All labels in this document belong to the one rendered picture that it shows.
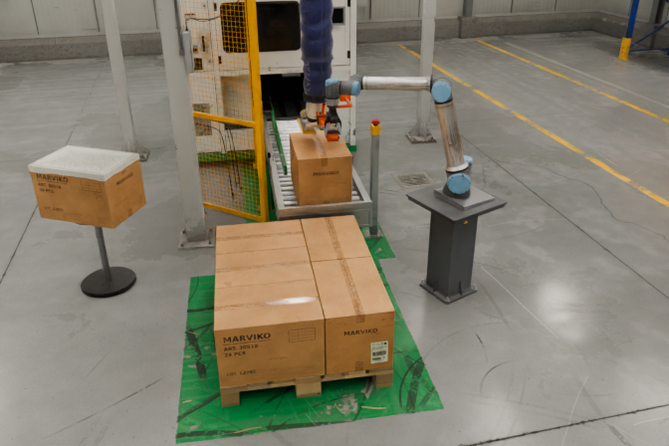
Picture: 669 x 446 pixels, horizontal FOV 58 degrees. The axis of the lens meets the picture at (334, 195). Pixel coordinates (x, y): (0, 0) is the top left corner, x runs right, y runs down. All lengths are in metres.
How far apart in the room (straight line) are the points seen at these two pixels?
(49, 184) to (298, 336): 2.08
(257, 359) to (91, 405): 1.02
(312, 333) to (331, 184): 1.40
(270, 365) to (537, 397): 1.56
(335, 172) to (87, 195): 1.72
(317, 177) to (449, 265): 1.14
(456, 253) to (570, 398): 1.19
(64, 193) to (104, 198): 0.32
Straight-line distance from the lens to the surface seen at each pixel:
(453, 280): 4.44
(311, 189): 4.43
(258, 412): 3.63
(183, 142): 4.92
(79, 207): 4.44
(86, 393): 4.00
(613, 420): 3.87
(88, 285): 4.93
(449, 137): 3.85
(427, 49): 7.22
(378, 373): 3.68
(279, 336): 3.39
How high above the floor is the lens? 2.56
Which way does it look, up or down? 25 degrees down
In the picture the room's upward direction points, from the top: straight up
